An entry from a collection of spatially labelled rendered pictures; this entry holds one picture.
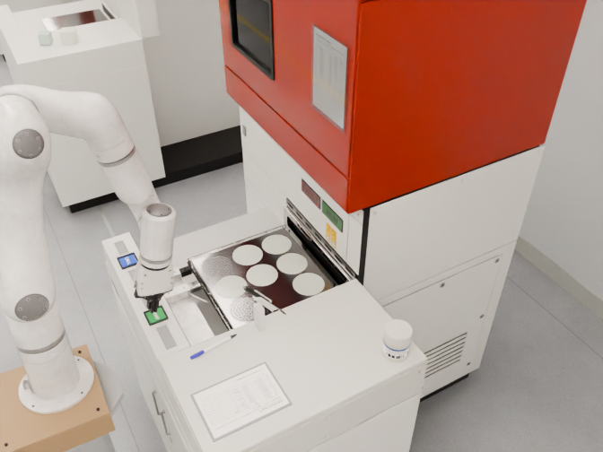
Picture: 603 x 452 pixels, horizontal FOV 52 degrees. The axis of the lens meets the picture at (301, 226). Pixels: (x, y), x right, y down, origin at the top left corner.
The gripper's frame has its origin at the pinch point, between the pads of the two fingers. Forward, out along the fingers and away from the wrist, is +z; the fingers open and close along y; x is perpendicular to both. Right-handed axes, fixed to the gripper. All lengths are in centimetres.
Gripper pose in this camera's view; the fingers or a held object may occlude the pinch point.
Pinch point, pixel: (152, 304)
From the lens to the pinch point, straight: 176.2
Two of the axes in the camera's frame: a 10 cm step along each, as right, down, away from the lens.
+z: -1.8, 8.2, 5.5
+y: -8.5, 1.5, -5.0
